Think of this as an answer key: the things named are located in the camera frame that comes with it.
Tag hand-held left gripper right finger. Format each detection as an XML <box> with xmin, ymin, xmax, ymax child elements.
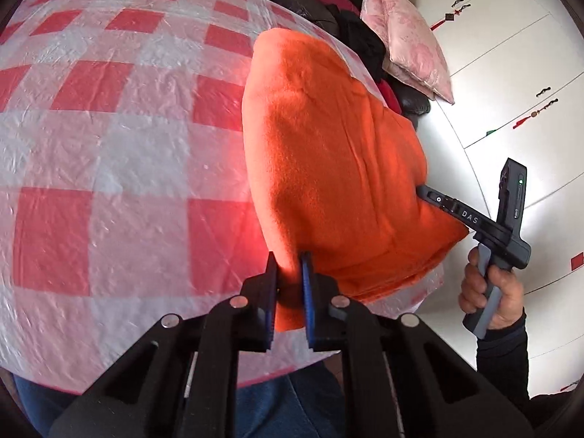
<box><xmin>299</xmin><ymin>252</ymin><xmax>534</xmax><ymax>438</ymax></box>

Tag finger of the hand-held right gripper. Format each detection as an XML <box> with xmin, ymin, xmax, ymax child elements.
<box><xmin>415</xmin><ymin>184</ymin><xmax>457</xmax><ymax>212</ymax></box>

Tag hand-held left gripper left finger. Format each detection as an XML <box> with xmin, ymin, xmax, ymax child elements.
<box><xmin>48</xmin><ymin>251</ymin><xmax>280</xmax><ymax>438</ymax></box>

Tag orange pants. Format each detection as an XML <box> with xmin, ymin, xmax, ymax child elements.
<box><xmin>241</xmin><ymin>27</ymin><xmax>470</xmax><ymax>334</ymax></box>

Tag person's right forearm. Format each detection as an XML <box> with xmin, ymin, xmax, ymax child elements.
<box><xmin>474</xmin><ymin>310</ymin><xmax>531</xmax><ymax>403</ymax></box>

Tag person's right hand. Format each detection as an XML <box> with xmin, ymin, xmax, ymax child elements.
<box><xmin>458</xmin><ymin>246</ymin><xmax>526</xmax><ymax>330</ymax></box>

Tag person's legs in blue jeans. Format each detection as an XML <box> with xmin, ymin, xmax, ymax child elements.
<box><xmin>13</xmin><ymin>360</ymin><xmax>350</xmax><ymax>438</ymax></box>

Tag red knot ornament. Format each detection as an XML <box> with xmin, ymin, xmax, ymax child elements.
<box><xmin>513</xmin><ymin>99</ymin><xmax>560</xmax><ymax>130</ymax></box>
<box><xmin>431</xmin><ymin>5</ymin><xmax>472</xmax><ymax>31</ymax></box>

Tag white wardrobe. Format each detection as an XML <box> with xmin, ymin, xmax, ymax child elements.
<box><xmin>401</xmin><ymin>0</ymin><xmax>584</xmax><ymax>397</ymax></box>

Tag pink satin pillow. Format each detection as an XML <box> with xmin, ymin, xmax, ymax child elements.
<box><xmin>360</xmin><ymin>0</ymin><xmax>456</xmax><ymax>104</ymax></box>

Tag black garment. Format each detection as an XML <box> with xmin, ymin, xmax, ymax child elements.
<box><xmin>325</xmin><ymin>4</ymin><xmax>389</xmax><ymax>87</ymax></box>

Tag person's dark jacket torso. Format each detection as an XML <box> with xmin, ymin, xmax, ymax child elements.
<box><xmin>525</xmin><ymin>390</ymin><xmax>584</xmax><ymax>438</ymax></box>

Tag red white checkered plastic sheet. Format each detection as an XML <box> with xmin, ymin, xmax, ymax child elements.
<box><xmin>0</xmin><ymin>0</ymin><xmax>446</xmax><ymax>394</ymax></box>

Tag black leather sofa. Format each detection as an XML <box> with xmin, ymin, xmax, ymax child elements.
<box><xmin>273</xmin><ymin>0</ymin><xmax>432</xmax><ymax>129</ymax></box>

